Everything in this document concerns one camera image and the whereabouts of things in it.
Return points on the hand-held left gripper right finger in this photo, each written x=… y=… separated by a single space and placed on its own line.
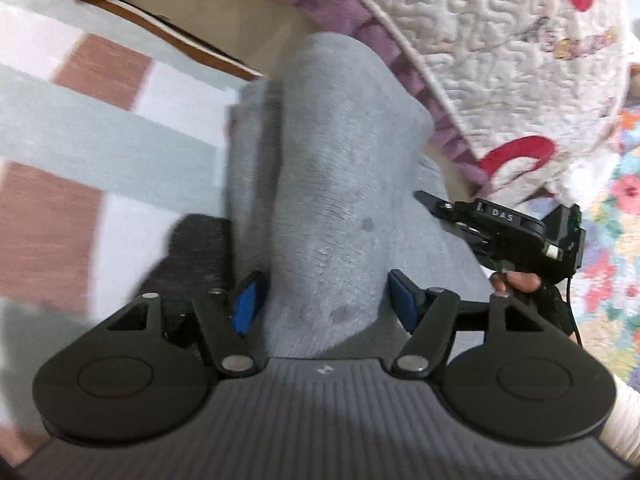
x=406 y=300

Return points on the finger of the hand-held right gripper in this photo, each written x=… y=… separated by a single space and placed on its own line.
x=432 y=202

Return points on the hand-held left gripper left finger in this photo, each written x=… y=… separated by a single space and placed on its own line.
x=247 y=305

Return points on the grey knit sweater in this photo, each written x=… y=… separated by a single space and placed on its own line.
x=340 y=185

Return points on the person's right hand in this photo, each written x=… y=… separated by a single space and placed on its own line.
x=522 y=281

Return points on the floral cloth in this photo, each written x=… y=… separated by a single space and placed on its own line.
x=615 y=260

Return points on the white quilted blanket red print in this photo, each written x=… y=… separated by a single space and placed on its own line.
x=525 y=60

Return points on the checkered pink teal blanket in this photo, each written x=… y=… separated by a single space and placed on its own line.
x=75 y=125

